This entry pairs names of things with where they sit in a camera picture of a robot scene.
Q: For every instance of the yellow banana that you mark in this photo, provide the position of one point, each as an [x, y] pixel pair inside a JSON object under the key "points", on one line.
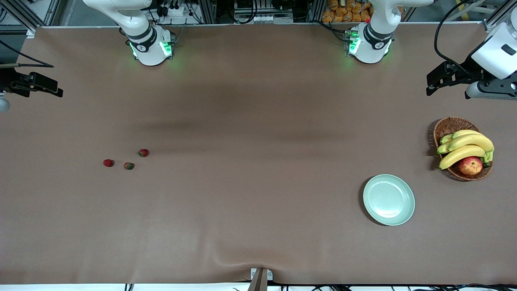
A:
{"points": [[442, 148], [472, 141], [460, 155], [445, 139], [464, 133]]}

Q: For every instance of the brown table cloth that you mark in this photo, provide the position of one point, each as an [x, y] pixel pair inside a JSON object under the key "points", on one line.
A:
{"points": [[258, 121]]}

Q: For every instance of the aluminium frame profile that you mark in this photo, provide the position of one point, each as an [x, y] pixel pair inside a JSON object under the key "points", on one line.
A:
{"points": [[494, 20], [24, 14]]}

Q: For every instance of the pale green round plate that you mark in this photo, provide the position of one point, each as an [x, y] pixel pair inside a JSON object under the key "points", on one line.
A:
{"points": [[387, 200]]}

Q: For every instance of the bag of orange snacks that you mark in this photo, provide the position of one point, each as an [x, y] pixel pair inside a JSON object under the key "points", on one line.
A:
{"points": [[343, 12]]}

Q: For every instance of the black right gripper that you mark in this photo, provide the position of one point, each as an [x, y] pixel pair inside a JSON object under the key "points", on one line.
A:
{"points": [[9, 83]]}

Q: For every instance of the red yellow apple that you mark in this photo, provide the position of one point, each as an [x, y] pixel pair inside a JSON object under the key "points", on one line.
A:
{"points": [[469, 166]]}

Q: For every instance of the brown wicker basket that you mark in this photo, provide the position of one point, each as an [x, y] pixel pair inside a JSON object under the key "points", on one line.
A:
{"points": [[452, 125]]}

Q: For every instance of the white terminal block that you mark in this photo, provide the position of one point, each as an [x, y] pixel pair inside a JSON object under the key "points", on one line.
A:
{"points": [[262, 18]]}

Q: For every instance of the red strawberry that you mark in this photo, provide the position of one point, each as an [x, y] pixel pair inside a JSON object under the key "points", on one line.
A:
{"points": [[129, 165], [143, 152], [108, 163]]}

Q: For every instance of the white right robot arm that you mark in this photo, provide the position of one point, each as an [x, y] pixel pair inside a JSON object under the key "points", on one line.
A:
{"points": [[149, 52]]}

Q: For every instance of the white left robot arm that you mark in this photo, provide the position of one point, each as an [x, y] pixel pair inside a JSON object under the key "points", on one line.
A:
{"points": [[371, 48]]}

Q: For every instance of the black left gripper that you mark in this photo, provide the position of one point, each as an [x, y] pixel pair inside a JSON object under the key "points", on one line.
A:
{"points": [[464, 72]]}

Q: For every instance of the white power strip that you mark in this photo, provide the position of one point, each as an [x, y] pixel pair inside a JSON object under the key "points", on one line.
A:
{"points": [[173, 11]]}

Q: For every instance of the grey metal table bracket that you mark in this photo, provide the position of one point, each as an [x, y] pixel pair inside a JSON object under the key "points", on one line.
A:
{"points": [[260, 281]]}

